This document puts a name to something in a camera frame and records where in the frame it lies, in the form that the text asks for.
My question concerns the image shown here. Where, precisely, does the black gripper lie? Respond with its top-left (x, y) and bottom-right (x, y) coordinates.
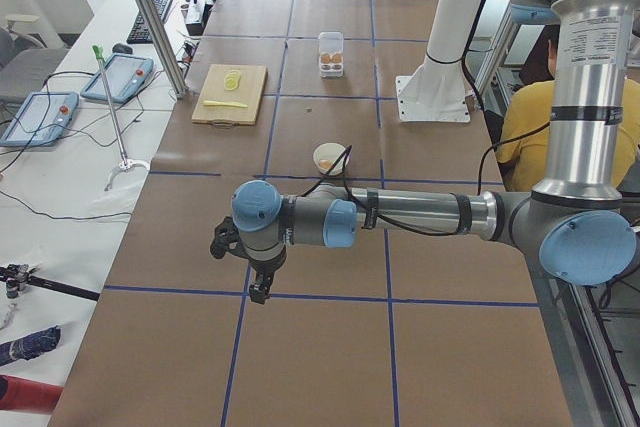
top-left (209, 216), bottom-right (286, 304)

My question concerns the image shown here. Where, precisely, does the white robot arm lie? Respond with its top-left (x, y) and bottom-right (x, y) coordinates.
top-left (424, 0), bottom-right (484, 89)

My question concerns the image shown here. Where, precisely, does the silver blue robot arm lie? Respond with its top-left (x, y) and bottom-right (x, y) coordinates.
top-left (210, 0), bottom-right (639, 303)

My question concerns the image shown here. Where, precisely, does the clear plastic egg box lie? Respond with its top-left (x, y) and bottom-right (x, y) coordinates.
top-left (318, 31), bottom-right (344, 78)

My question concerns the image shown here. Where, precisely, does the black box on desk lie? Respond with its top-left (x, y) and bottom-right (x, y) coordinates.
top-left (184, 0), bottom-right (213, 36)

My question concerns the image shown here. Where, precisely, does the white paper bowl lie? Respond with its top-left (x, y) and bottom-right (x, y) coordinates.
top-left (312, 142), bottom-right (351, 177)

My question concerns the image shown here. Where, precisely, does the yellow plastic knife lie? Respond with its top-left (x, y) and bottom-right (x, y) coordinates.
top-left (202, 100), bottom-right (248, 108)

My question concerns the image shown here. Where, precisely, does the wooden cutting board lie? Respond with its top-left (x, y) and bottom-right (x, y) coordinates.
top-left (191, 64), bottom-right (267, 126)

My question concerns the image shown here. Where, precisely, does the blue taped bundle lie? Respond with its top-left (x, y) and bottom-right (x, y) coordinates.
top-left (0, 326), bottom-right (61, 366)

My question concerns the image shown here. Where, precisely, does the black tripod rod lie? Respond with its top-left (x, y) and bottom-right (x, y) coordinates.
top-left (1, 264), bottom-right (100, 301)

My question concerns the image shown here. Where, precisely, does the blue teach pendant far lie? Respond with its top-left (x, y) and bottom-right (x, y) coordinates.
top-left (80, 53), bottom-right (155, 105)

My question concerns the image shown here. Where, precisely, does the blue teach pendant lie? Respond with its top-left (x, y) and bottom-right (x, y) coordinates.
top-left (80, 53), bottom-right (155, 105)
top-left (1, 92), bottom-right (79, 147)

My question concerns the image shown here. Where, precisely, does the red cylinder object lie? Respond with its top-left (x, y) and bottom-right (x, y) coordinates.
top-left (0, 375), bottom-right (63, 414)

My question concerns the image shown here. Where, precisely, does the blue teach pendant near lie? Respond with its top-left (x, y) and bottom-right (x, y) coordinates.
top-left (1, 92), bottom-right (79, 147)

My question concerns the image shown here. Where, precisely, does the black computer mouse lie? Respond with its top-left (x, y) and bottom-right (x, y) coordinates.
top-left (112, 43), bottom-right (133, 55)

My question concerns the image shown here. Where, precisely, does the black keyboard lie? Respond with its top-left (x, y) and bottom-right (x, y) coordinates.
top-left (125, 0), bottom-right (174, 45)

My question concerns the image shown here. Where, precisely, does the metal reacher grabber stick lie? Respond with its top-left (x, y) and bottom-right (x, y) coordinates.
top-left (92, 45), bottom-right (150, 192)

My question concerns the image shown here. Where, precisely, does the person in yellow shirt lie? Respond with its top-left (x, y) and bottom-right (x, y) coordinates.
top-left (496, 24), bottom-right (640, 194)

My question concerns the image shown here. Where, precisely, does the grey office chair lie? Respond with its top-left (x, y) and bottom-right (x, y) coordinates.
top-left (1, 14), bottom-right (69, 108)

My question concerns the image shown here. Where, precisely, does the black pendant cable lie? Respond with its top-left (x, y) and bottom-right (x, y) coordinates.
top-left (0, 71), bottom-right (151, 222)

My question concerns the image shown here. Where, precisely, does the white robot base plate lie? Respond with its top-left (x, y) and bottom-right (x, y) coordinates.
top-left (395, 72), bottom-right (470, 123)

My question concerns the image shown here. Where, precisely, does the aluminium frame post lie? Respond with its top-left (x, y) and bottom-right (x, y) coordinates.
top-left (135, 0), bottom-right (188, 99)

